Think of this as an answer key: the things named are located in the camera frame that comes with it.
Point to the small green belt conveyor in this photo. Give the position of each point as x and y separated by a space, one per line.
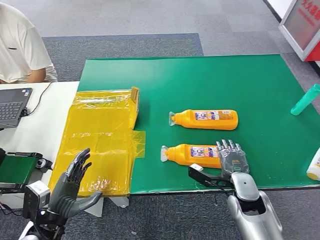
17 169

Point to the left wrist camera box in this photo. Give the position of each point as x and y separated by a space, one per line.
36 195

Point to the yellow plastic sheet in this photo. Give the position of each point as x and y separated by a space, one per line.
100 132

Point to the person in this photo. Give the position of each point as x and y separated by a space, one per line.
20 46

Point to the red and white display stand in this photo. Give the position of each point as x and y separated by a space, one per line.
303 26

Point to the teal plastic bottle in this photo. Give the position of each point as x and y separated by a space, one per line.
303 102

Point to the grey laptop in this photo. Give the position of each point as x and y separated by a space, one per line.
11 107

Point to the white and yellow bottle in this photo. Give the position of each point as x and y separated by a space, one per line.
315 167

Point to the orange detergent bottle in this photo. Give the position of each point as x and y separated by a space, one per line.
204 120
185 155

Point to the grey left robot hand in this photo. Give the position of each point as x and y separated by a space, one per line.
63 195

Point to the white table foot bracket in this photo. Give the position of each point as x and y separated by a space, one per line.
121 201

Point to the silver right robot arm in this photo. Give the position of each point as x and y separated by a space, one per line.
250 222

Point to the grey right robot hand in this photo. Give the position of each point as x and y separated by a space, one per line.
233 160

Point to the green table mat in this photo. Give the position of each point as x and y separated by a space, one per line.
212 82

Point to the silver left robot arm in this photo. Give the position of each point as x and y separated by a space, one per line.
47 225

